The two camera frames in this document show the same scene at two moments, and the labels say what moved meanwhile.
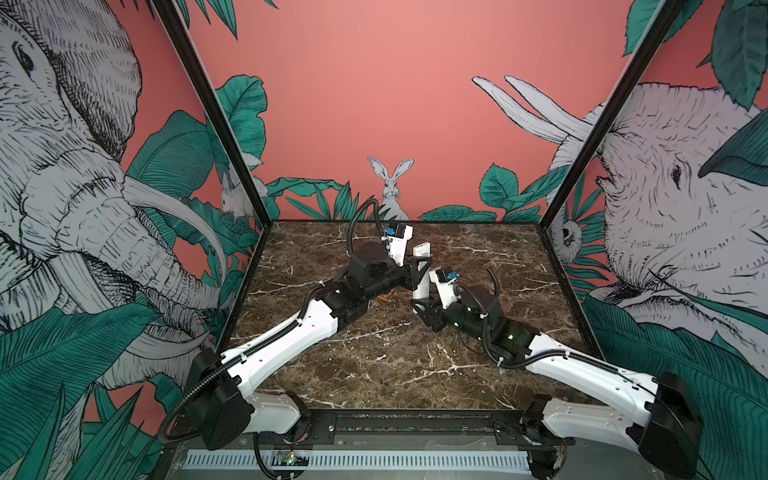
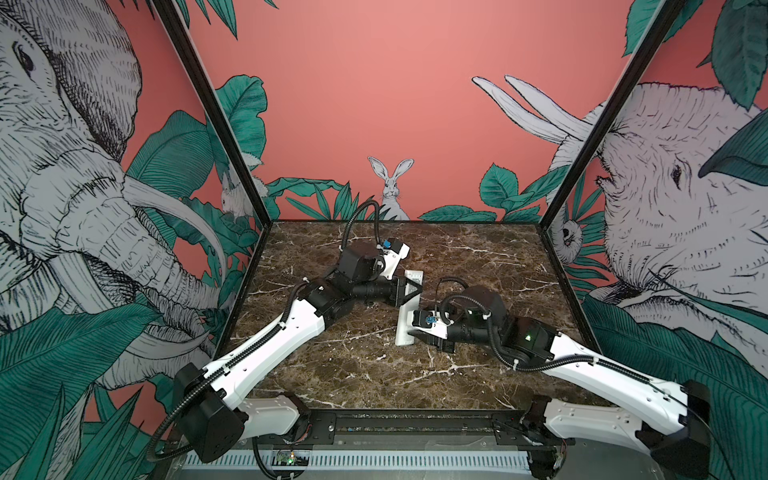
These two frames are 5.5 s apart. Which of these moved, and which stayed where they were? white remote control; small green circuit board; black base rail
Moved: white remote control
Stayed: black base rail; small green circuit board
